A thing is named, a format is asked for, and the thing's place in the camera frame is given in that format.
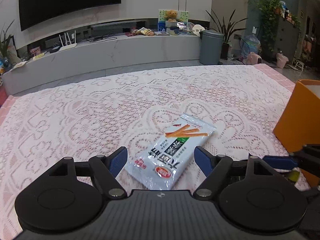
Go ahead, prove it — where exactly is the white lace tablecloth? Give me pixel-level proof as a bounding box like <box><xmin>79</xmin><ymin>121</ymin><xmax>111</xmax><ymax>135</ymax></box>
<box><xmin>1</xmin><ymin>64</ymin><xmax>295</xmax><ymax>239</ymax></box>

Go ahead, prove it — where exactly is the pink space heater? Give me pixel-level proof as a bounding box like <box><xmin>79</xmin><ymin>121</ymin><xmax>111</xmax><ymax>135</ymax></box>
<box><xmin>246</xmin><ymin>52</ymin><xmax>262</xmax><ymax>65</ymax></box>

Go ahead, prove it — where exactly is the grey TV console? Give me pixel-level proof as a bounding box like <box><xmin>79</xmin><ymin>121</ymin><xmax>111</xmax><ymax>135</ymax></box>
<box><xmin>2</xmin><ymin>35</ymin><xmax>201</xmax><ymax>95</ymax></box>

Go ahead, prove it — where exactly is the potted plant left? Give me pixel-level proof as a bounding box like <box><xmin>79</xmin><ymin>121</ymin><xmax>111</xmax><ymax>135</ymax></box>
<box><xmin>0</xmin><ymin>21</ymin><xmax>14</xmax><ymax>69</ymax></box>

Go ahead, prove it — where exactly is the blue water jug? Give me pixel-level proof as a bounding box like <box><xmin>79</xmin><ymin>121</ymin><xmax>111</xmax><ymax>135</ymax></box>
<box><xmin>240</xmin><ymin>27</ymin><xmax>260</xmax><ymax>59</ymax></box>

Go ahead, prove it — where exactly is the grey trash bin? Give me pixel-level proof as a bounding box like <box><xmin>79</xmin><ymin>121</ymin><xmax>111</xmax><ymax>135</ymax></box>
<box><xmin>200</xmin><ymin>30</ymin><xmax>224</xmax><ymax>65</ymax></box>

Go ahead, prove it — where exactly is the brown teddy bear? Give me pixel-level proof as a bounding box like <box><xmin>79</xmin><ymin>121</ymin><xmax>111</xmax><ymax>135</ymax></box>
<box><xmin>164</xmin><ymin>10</ymin><xmax>178</xmax><ymax>22</ymax></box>

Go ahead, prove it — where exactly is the orange cardboard box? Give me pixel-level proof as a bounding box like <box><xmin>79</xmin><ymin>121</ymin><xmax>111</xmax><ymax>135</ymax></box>
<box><xmin>272</xmin><ymin>78</ymin><xmax>320</xmax><ymax>188</ymax></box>

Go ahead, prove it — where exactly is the white spicy strip packet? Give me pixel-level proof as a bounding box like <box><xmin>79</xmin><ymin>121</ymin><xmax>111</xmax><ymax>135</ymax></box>
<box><xmin>125</xmin><ymin>114</ymin><xmax>216</xmax><ymax>190</ymax></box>

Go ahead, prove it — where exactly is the white wifi router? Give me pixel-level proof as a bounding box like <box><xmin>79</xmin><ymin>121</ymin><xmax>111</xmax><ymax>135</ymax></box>
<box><xmin>59</xmin><ymin>31</ymin><xmax>77</xmax><ymax>51</ymax></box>

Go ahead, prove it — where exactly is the black green snack packet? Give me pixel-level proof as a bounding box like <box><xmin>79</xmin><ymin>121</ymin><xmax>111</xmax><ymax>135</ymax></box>
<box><xmin>285</xmin><ymin>170</ymin><xmax>300</xmax><ymax>184</ymax></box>

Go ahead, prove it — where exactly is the green ivy plant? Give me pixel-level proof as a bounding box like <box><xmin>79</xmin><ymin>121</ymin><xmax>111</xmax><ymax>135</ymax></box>
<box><xmin>258</xmin><ymin>0</ymin><xmax>282</xmax><ymax>52</ymax></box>

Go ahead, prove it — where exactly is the potted snake plant right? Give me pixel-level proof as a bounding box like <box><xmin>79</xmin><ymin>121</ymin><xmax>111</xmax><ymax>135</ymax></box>
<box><xmin>206</xmin><ymin>10</ymin><xmax>247</xmax><ymax>60</ymax></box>

